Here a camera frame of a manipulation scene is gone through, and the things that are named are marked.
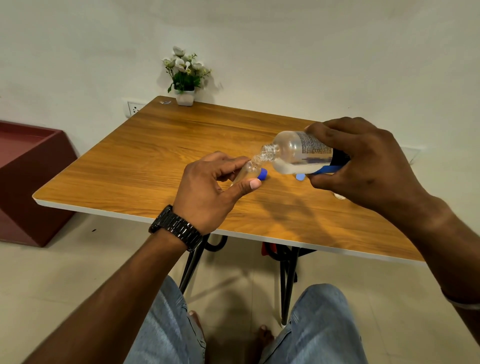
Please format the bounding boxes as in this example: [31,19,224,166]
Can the person's right hand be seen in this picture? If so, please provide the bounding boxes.
[304,116,434,228]

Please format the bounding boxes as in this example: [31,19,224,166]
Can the person's left hand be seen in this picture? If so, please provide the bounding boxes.
[172,151,263,236]

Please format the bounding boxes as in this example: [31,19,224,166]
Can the clear small bottle red label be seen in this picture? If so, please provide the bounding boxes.
[229,154,263,187]

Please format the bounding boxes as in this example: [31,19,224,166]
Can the clear large bottle blue label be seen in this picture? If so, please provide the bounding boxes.
[259,130,352,177]

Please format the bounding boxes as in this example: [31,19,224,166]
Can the person's left forearm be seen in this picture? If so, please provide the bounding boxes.
[22,230,188,364]

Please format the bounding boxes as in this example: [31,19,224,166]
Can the person's left leg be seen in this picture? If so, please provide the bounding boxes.
[123,275,207,364]

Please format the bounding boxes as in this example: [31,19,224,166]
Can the person's leg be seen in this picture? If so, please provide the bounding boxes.
[258,283,369,364]
[123,275,207,364]

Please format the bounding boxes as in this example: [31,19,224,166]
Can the person's right foot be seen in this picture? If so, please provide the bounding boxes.
[256,324,275,348]

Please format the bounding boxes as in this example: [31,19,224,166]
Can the person's right leg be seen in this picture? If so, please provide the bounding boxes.
[258,283,369,364]

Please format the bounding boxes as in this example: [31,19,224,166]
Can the black wristwatch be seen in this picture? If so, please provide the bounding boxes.
[148,204,204,253]

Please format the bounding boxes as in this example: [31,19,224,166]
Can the white power socket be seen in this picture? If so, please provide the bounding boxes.
[126,100,147,118]

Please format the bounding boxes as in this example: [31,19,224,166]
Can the white flowers in white pot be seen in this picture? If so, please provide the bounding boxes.
[161,45,212,107]

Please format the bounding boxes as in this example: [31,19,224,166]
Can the silver bangle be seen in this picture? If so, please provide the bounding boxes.
[442,292,480,311]

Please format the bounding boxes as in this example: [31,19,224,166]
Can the maroon cabinet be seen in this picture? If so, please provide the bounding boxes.
[0,120,79,248]

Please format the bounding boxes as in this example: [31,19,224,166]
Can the white wall switch plate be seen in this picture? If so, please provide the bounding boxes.
[401,146,425,166]

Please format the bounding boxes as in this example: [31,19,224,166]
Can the black metal table frame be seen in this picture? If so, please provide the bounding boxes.
[179,234,318,327]

